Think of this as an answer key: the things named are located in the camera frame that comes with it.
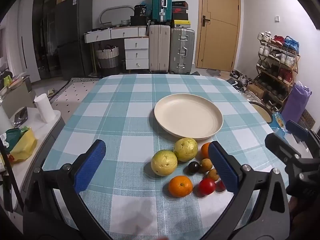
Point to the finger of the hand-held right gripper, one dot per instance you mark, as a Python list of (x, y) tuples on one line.
[(296, 129), (277, 143)]

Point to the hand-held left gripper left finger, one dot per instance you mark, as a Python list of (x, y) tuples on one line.
[(90, 166)]

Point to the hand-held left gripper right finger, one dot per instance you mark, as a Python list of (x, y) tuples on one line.
[(222, 167)]

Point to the brown longan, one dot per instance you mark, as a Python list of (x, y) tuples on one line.
[(205, 166), (213, 175)]

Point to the small red tomato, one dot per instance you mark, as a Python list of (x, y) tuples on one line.
[(219, 187)]

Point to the orange mandarin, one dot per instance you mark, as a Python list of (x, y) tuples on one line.
[(205, 151), (180, 186)]

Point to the large red tomato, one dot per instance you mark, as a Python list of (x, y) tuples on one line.
[(207, 187)]

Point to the dark purple plum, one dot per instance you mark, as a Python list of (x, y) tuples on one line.
[(193, 167)]

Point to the yellow-green guava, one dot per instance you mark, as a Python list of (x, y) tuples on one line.
[(185, 149), (164, 162)]

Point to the cream round plate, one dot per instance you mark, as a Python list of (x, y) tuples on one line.
[(187, 115)]

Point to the person's right forearm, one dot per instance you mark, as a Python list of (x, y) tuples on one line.
[(300, 207)]

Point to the brown door mat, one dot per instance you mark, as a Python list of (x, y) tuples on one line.
[(308, 118)]

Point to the blue snack packet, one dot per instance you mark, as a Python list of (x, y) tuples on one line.
[(278, 123)]

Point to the purple bag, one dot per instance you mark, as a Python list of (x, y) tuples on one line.
[(296, 102)]

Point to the round black rimmed stool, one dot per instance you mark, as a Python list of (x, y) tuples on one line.
[(261, 111)]

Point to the teal checked tablecloth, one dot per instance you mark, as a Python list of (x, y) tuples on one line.
[(120, 130)]

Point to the wooden shoe rack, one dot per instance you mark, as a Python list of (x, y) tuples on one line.
[(277, 80)]

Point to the white side table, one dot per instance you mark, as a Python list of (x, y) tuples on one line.
[(47, 130)]

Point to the brown cardboard box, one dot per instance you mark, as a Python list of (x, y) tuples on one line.
[(255, 90)]

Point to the yellow plastic bag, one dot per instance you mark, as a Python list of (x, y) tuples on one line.
[(25, 145)]

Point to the white paper towel roll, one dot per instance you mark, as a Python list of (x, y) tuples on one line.
[(45, 108)]

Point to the scattered shoes pile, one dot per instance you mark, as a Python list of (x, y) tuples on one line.
[(240, 80)]

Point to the dotted floor rug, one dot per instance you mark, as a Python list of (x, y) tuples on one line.
[(75, 92)]

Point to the green plastic bag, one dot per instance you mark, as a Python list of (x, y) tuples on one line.
[(13, 136)]

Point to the pair of slippers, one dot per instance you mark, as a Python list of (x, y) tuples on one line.
[(51, 92)]

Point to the black tray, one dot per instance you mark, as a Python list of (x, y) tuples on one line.
[(21, 116)]

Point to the grey floor mat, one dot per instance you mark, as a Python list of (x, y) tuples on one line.
[(213, 72)]

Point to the beige bowl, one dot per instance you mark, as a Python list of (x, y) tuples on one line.
[(16, 84)]

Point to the woven laundry basket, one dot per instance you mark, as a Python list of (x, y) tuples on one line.
[(108, 57)]

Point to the silver suitcase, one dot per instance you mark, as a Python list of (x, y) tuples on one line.
[(181, 52)]

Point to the wooden door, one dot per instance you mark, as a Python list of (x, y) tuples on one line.
[(217, 25)]

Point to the white drawer desk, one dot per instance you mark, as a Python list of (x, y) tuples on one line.
[(136, 43)]

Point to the glass door wardrobe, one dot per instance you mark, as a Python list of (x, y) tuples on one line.
[(42, 42)]

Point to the cream suitcase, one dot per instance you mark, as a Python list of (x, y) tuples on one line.
[(159, 48)]

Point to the dark grey fridge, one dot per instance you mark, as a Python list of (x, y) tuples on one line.
[(72, 30)]

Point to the black storage box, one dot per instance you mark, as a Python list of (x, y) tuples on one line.
[(140, 21)]

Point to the oval mirror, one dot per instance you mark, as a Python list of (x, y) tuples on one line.
[(116, 15)]

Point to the red logo shoe box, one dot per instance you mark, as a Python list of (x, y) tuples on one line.
[(180, 12)]

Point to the teal suitcase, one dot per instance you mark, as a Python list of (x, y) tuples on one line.
[(160, 2)]

